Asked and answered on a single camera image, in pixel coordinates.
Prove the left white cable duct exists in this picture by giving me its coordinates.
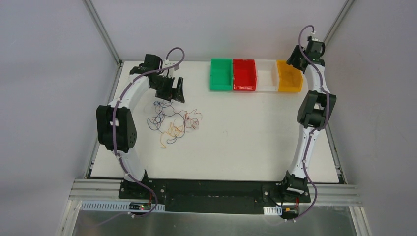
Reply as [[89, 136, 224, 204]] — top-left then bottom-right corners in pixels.
[[80, 201, 154, 213]]

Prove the green plastic bin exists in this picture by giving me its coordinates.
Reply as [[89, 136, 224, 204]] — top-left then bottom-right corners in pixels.
[[209, 58, 234, 91]]

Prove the red plastic bin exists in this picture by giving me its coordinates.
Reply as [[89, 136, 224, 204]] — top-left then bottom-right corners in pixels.
[[233, 59, 257, 91]]

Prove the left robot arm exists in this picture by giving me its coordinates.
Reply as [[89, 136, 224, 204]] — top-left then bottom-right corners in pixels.
[[96, 54, 185, 199]]

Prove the aluminium front frame rail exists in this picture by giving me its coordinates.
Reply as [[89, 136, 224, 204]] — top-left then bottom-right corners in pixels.
[[69, 179, 363, 207]]

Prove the white plastic bin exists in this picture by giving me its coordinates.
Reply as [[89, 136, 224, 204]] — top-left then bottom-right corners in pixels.
[[255, 59, 279, 92]]

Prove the white cable duct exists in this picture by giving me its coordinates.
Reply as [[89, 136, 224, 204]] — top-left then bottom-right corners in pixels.
[[263, 206, 282, 216], [80, 201, 154, 213]]

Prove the yellow plastic bin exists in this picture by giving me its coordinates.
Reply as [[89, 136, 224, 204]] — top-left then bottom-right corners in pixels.
[[276, 60, 303, 93]]

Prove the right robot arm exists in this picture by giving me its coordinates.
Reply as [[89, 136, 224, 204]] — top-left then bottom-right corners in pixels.
[[279, 36, 336, 202]]

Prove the right white cable duct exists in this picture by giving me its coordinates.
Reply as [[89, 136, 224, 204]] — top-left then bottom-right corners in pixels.
[[263, 206, 282, 216]]

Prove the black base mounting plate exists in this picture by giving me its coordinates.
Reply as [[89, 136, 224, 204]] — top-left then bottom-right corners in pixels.
[[119, 178, 311, 214]]

